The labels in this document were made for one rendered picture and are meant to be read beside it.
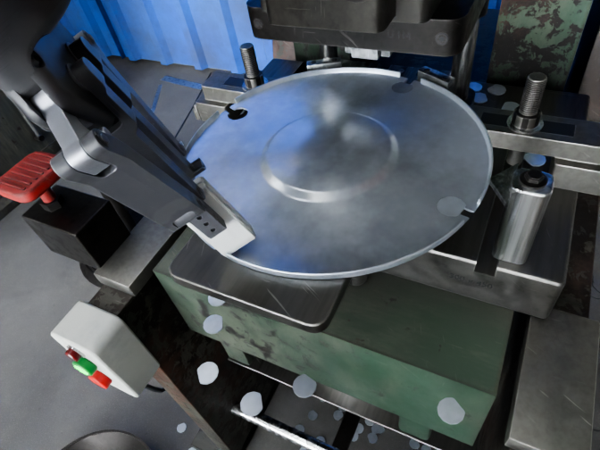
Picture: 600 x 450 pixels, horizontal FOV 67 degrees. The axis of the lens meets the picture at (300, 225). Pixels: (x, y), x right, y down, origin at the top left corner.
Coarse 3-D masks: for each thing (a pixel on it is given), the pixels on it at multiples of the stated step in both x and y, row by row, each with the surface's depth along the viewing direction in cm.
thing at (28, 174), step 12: (36, 156) 53; (48, 156) 53; (12, 168) 52; (24, 168) 52; (36, 168) 52; (48, 168) 51; (0, 180) 51; (12, 180) 51; (24, 180) 50; (36, 180) 50; (48, 180) 51; (0, 192) 50; (12, 192) 49; (24, 192) 49; (36, 192) 50; (48, 192) 53
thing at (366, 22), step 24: (264, 0) 39; (288, 0) 35; (312, 0) 34; (336, 0) 33; (360, 0) 32; (384, 0) 32; (408, 0) 34; (432, 0) 34; (288, 24) 36; (312, 24) 35; (336, 24) 34; (360, 24) 34; (384, 24) 33
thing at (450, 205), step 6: (444, 198) 37; (450, 198) 37; (456, 198) 37; (438, 204) 37; (444, 204) 36; (450, 204) 36; (456, 204) 36; (462, 204) 36; (438, 210) 36; (444, 210) 36; (450, 210) 36; (456, 210) 36; (462, 210) 36
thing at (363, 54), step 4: (348, 48) 46; (352, 48) 45; (356, 48) 45; (348, 52) 47; (352, 52) 46; (356, 52) 45; (360, 52) 45; (364, 52) 45; (368, 52) 45; (372, 52) 45; (376, 52) 44; (380, 52) 45; (384, 52) 45; (388, 52) 45; (392, 52) 45; (352, 56) 46; (356, 56) 46; (360, 56) 46; (364, 56) 45; (368, 56) 45; (372, 56) 45; (376, 56) 45; (388, 56) 45
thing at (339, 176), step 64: (256, 128) 47; (320, 128) 45; (384, 128) 43; (448, 128) 43; (256, 192) 41; (320, 192) 39; (384, 192) 38; (448, 192) 37; (256, 256) 36; (320, 256) 35; (384, 256) 34
